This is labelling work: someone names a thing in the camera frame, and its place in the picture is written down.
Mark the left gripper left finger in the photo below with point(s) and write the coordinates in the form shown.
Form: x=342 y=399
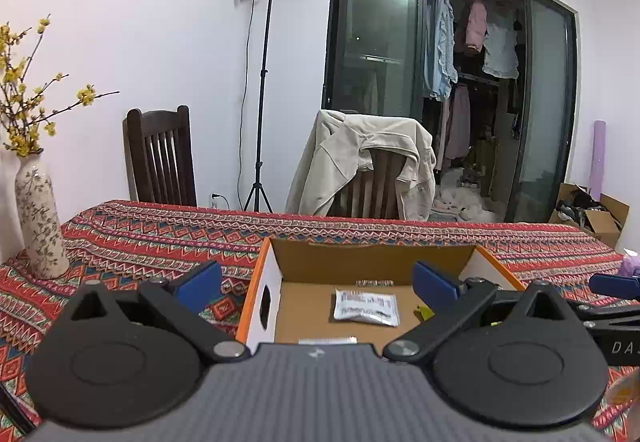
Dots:
x=178 y=303

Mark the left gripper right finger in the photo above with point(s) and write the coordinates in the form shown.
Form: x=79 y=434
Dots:
x=457 y=305

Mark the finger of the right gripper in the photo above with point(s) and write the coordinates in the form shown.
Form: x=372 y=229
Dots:
x=614 y=285

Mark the pink snack packet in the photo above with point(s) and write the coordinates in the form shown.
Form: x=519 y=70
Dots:
x=630 y=266

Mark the yellow green snack packet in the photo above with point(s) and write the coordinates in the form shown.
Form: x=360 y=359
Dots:
x=424 y=313

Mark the patterned red tablecloth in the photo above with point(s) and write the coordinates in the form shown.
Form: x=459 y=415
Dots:
x=83 y=359

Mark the white silver snack packet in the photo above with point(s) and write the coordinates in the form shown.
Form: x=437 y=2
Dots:
x=370 y=308

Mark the cardboard box on floor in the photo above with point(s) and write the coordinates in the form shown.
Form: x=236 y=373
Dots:
x=603 y=218

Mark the purple rolled yoga mat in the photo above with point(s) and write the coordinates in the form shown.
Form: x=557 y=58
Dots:
x=597 y=161

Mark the orange cardboard snack box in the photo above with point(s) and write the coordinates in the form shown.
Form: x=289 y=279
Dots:
x=292 y=290

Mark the wooden chair under jacket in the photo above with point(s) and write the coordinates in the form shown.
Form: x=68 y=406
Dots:
x=372 y=193

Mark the dark wooden chair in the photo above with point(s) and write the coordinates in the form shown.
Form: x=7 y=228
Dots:
x=160 y=150

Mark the floral ceramic vase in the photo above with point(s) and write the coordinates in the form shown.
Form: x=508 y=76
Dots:
x=41 y=228

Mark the beige jacket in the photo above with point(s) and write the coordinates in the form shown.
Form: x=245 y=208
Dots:
x=341 y=145

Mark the light blue hanging shirt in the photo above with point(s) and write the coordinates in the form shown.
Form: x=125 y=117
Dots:
x=439 y=71

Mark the black framed glass sliding door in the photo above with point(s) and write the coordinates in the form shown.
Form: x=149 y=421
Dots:
x=493 y=82

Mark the yellow flower branches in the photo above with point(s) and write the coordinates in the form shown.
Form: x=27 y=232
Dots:
x=23 y=113

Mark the pink hanging garment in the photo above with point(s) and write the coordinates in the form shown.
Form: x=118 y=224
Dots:
x=476 y=27

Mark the studio light on tripod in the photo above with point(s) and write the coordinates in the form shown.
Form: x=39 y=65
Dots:
x=258 y=196

